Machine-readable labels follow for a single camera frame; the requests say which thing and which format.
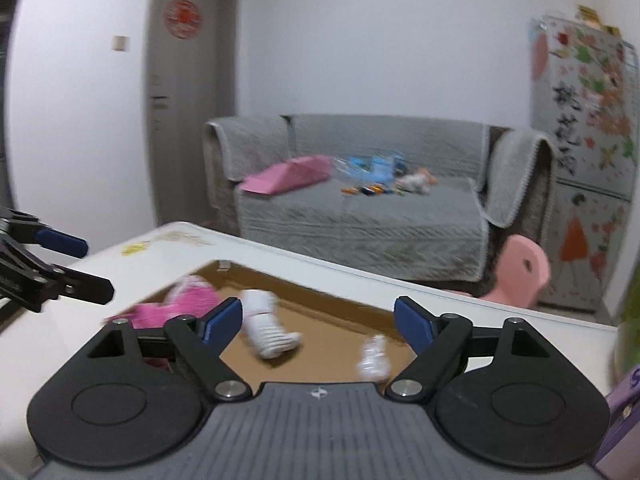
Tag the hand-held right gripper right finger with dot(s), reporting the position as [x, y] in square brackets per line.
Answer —
[412, 327]

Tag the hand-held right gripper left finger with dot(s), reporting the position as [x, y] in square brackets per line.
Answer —
[222, 324]

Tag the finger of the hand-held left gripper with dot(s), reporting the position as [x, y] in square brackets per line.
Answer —
[60, 242]
[87, 287]

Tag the brown cardboard box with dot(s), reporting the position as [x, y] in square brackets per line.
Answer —
[320, 320]

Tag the white ribbed sock roll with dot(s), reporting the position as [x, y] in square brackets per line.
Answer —
[265, 330]

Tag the pink plush toy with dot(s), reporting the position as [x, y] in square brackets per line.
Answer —
[192, 292]

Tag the small white sock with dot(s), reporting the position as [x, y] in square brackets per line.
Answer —
[373, 359]

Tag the yellow table sticker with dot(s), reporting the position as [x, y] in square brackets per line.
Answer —
[135, 248]

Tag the grey sofa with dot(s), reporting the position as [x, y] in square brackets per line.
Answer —
[360, 225]

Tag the pink plastic chair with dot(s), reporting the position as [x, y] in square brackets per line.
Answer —
[522, 270]

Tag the small orange blue toys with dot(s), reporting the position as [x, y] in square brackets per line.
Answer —
[367, 190]

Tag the small plush doll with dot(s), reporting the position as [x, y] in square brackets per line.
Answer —
[417, 181]

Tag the pink folded bag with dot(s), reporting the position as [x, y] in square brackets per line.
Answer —
[285, 175]

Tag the grey quilted throw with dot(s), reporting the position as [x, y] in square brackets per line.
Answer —
[515, 180]

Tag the grey door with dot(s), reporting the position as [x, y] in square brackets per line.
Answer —
[200, 90]

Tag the purple water bottle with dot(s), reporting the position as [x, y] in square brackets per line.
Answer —
[622, 425]

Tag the fridge with flower stickers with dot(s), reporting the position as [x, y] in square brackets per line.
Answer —
[590, 160]

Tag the red round door decoration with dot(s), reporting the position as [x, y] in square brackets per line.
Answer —
[183, 19]

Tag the yellow box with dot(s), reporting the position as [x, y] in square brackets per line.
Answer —
[592, 17]

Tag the wall light switch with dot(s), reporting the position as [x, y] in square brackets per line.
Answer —
[120, 43]

